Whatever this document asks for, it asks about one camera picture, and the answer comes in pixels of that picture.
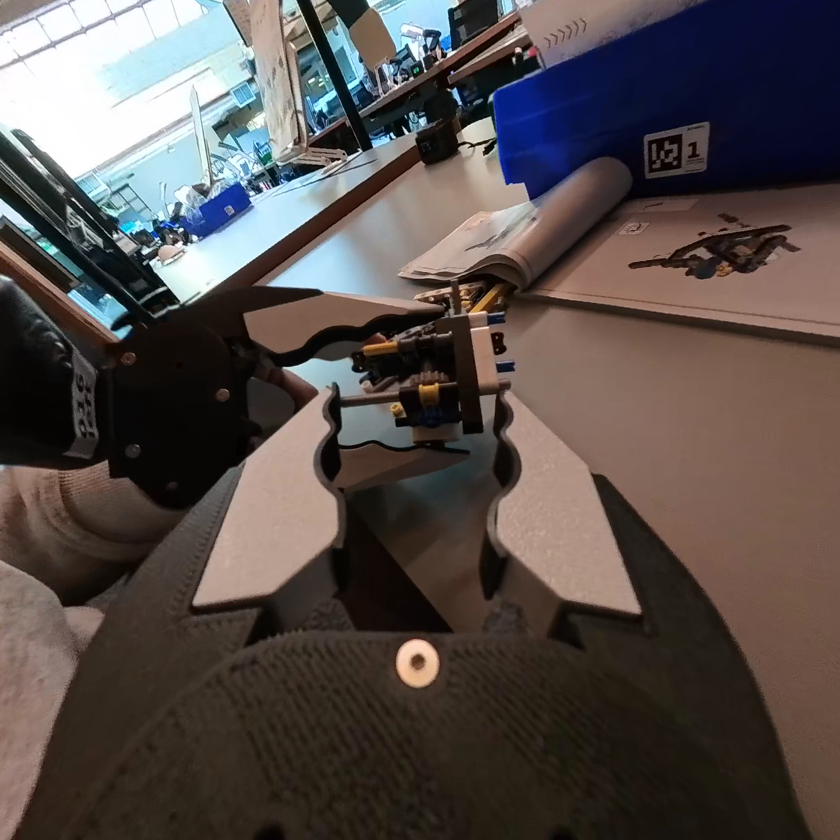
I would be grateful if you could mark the person's left hand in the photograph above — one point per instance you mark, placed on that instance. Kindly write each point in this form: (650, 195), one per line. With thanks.
(282, 387)

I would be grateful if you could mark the lego technic model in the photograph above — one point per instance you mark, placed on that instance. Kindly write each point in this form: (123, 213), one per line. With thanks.
(469, 367)

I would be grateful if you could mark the pile of loose lego pieces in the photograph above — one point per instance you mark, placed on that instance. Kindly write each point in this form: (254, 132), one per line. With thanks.
(489, 298)

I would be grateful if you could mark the person's left forearm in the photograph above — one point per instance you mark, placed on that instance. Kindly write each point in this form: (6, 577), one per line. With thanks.
(65, 525)

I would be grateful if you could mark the black framed glass panel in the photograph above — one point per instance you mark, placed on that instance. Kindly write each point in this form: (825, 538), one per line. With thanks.
(79, 210)

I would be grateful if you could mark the black pole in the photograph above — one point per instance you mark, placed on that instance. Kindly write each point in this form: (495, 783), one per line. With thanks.
(334, 79)

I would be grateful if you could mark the blue plastic bin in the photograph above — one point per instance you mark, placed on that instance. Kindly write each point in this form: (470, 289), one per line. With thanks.
(577, 131)
(216, 213)

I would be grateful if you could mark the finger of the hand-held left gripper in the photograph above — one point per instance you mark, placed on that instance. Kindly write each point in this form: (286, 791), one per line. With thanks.
(387, 466)
(295, 321)

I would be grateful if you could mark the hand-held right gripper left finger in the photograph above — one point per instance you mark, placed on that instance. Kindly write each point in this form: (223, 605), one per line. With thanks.
(262, 525)

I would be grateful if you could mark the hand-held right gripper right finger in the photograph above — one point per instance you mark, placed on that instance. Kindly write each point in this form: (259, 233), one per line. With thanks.
(564, 531)

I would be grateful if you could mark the lego instruction booklet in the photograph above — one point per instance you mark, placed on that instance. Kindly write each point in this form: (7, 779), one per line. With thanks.
(656, 295)

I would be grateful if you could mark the white laptop stand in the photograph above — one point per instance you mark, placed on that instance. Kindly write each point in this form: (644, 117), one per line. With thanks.
(282, 79)

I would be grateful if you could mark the white cardboard box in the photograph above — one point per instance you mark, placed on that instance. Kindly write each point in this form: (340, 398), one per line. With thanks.
(590, 26)

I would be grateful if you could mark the black cube device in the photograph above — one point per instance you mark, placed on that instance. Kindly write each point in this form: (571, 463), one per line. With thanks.
(436, 145)

